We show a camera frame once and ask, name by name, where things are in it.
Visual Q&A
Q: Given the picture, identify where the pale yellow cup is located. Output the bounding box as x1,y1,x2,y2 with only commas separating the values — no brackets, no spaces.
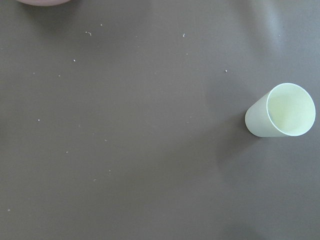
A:
244,83,316,138

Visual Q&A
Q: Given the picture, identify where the pink bowl with ice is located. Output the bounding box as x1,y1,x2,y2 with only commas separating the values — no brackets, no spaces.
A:
17,0,70,7

